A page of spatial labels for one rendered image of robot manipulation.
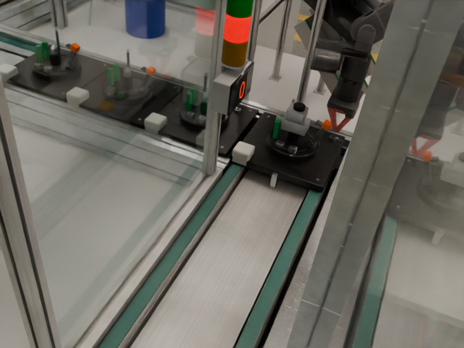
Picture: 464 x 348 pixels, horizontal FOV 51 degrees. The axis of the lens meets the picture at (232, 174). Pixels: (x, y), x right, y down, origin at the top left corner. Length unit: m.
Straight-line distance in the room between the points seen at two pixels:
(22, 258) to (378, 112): 0.48
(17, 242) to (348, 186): 0.43
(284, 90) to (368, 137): 1.54
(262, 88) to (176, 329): 1.04
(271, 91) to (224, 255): 0.83
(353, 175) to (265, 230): 0.88
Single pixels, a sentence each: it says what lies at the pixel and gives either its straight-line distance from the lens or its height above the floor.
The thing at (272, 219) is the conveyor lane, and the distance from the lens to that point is 1.16.
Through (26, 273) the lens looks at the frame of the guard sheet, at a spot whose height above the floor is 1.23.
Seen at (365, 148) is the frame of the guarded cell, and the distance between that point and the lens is 0.24.
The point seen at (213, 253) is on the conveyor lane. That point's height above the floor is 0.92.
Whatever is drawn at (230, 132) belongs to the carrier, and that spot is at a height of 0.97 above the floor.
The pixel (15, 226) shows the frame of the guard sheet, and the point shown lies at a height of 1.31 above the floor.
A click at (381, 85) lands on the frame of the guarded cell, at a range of 0.23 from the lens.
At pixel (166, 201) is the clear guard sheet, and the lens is 1.00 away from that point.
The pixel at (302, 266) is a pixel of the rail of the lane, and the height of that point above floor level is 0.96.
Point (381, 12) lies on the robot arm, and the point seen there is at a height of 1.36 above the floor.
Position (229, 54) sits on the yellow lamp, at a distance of 0.99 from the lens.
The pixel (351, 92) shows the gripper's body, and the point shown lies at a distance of 1.16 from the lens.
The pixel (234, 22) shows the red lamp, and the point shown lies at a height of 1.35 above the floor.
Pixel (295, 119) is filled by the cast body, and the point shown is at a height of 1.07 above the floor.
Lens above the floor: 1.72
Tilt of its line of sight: 39 degrees down
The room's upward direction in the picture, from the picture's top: 7 degrees clockwise
